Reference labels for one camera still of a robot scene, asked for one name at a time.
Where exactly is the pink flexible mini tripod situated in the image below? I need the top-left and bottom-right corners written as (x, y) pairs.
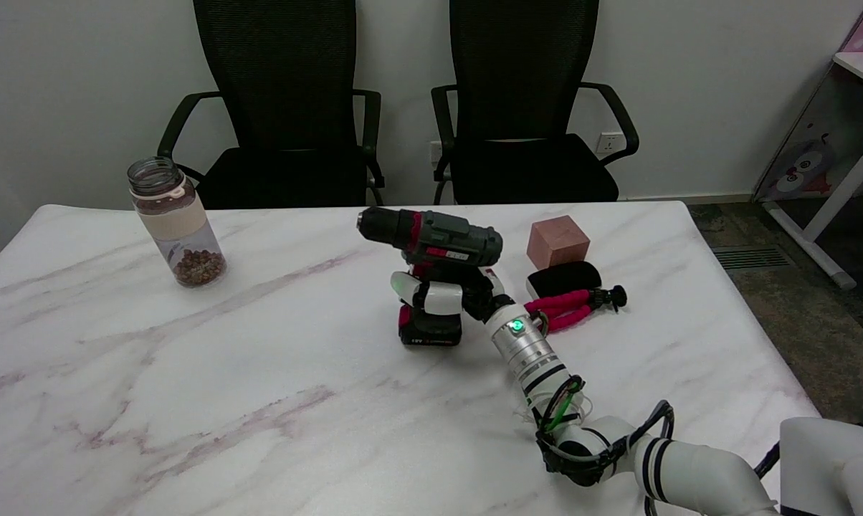
top-left (523, 285), bottom-right (627, 333)

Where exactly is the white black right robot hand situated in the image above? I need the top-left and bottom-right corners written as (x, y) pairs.
top-left (390, 267), bottom-right (520, 325)

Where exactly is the clear bottle with beige sleeve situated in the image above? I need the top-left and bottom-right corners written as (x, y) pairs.
top-left (127, 156), bottom-right (227, 289)

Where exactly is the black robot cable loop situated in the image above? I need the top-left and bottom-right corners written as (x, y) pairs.
top-left (535, 376), bottom-right (676, 489)

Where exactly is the black mesh office chair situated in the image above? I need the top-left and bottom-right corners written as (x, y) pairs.
top-left (157, 0), bottom-right (386, 210)
top-left (431, 0), bottom-right (639, 206)

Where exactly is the pink cube block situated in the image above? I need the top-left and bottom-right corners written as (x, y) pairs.
top-left (526, 215), bottom-right (591, 271)

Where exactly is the brown nuts pile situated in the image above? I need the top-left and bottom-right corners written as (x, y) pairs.
top-left (173, 248), bottom-right (227, 287)

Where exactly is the green robot wire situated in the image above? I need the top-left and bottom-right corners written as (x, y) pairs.
top-left (543, 388), bottom-right (579, 434)

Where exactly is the white desk with panda panel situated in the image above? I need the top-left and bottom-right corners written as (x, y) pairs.
top-left (753, 50), bottom-right (863, 291)

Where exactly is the dark green red power screwdriver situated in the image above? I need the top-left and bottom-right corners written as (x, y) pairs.
top-left (357, 208), bottom-right (505, 348)

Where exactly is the black and white pouch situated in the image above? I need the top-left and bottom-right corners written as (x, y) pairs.
top-left (525, 261), bottom-right (603, 300)

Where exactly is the floor vent grille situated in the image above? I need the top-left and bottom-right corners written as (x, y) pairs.
top-left (711, 246), bottom-right (792, 270)

